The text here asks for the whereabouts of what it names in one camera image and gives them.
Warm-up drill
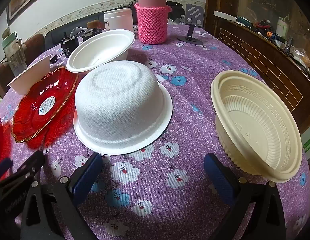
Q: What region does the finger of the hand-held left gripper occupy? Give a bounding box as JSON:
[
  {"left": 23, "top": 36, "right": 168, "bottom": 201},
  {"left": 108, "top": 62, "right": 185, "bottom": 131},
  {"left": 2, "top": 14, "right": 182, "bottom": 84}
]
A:
[
  {"left": 9, "top": 150, "right": 47, "bottom": 188},
  {"left": 0, "top": 157, "right": 13, "bottom": 182}
]

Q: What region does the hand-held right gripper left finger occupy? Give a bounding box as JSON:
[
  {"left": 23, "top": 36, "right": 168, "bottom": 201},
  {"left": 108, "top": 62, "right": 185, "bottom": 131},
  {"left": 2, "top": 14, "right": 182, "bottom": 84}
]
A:
[{"left": 21, "top": 152, "right": 103, "bottom": 240}]

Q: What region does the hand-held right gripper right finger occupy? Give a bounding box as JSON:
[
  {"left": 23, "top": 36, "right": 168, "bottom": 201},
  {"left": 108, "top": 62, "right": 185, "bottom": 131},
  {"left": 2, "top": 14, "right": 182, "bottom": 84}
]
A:
[{"left": 203, "top": 152, "right": 288, "bottom": 240}]

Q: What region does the cream ribbed plastic bowl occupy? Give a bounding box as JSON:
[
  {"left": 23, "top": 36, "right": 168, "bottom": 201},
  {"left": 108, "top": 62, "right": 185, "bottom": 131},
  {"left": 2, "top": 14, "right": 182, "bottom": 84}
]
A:
[{"left": 210, "top": 70, "right": 303, "bottom": 183}]

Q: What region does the purple floral tablecloth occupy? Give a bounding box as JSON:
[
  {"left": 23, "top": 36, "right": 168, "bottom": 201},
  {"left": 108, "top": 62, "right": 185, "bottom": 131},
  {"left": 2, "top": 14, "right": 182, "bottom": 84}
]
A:
[{"left": 0, "top": 21, "right": 310, "bottom": 240}]

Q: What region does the red glass plate with label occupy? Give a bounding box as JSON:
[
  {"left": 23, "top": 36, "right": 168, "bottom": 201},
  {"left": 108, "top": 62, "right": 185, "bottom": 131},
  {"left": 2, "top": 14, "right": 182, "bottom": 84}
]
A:
[{"left": 11, "top": 67, "right": 79, "bottom": 144}]

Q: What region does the white textured paper bowl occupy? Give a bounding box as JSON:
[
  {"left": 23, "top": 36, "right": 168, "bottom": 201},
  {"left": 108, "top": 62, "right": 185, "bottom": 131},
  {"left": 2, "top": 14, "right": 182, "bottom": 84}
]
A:
[{"left": 73, "top": 60, "right": 173, "bottom": 155}]

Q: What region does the brown chair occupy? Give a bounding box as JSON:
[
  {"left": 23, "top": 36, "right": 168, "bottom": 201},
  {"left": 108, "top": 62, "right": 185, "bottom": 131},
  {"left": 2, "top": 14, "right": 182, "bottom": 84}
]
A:
[
  {"left": 21, "top": 33, "right": 45, "bottom": 63},
  {"left": 0, "top": 62, "right": 11, "bottom": 98}
]

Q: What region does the green and white box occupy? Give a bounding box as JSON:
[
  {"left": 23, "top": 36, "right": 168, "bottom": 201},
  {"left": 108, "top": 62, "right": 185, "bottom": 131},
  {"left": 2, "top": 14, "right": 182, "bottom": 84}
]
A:
[{"left": 301, "top": 127, "right": 310, "bottom": 155}]

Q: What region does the clear container with green lid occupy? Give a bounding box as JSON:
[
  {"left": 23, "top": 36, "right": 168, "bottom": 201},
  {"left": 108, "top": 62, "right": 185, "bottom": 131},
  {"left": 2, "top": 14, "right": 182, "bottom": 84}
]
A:
[{"left": 2, "top": 31, "right": 28, "bottom": 78}]

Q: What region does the black power adapter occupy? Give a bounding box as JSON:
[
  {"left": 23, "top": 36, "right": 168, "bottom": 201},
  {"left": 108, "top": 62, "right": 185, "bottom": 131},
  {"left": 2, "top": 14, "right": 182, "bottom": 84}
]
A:
[{"left": 60, "top": 36, "right": 82, "bottom": 58}]

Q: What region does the wooden brick-pattern partition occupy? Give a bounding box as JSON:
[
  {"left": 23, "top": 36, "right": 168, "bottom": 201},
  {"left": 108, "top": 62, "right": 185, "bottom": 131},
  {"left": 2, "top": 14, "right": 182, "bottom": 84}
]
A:
[{"left": 204, "top": 0, "right": 310, "bottom": 135}]

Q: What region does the white smooth paper bowl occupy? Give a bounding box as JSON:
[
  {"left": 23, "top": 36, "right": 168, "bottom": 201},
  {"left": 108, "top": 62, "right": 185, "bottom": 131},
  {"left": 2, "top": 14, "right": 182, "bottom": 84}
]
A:
[{"left": 66, "top": 29, "right": 136, "bottom": 73}]

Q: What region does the brown block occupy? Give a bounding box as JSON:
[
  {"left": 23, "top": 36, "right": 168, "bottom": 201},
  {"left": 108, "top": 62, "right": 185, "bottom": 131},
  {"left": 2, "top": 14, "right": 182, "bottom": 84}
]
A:
[{"left": 87, "top": 20, "right": 105, "bottom": 30}]

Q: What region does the white plastic jar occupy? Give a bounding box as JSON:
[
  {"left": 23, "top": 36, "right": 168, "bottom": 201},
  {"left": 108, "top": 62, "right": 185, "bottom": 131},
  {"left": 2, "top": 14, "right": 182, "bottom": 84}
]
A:
[{"left": 104, "top": 7, "right": 134, "bottom": 32}]

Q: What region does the teal box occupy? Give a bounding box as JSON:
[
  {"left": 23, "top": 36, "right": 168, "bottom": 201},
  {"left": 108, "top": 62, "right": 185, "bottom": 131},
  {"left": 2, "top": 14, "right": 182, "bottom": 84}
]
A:
[{"left": 236, "top": 16, "right": 253, "bottom": 27}]

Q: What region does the white kettle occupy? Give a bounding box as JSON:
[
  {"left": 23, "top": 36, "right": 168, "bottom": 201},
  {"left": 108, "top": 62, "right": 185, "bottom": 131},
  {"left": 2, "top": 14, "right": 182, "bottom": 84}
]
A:
[{"left": 277, "top": 16, "right": 289, "bottom": 40}]

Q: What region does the pink knitted bottle sleeve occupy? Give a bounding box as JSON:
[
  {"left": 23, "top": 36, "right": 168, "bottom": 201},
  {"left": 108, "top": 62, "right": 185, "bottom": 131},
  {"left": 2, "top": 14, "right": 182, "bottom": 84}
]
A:
[{"left": 134, "top": 3, "right": 172, "bottom": 44}]

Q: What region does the grey phone stand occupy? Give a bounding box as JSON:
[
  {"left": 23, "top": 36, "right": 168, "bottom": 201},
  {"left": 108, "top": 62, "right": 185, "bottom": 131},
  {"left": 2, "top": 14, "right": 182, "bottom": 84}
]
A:
[{"left": 177, "top": 4, "right": 205, "bottom": 46}]

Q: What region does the black bag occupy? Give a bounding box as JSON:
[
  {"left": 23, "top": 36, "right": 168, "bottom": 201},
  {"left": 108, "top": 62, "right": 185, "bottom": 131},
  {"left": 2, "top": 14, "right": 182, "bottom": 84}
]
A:
[{"left": 167, "top": 1, "right": 186, "bottom": 20}]

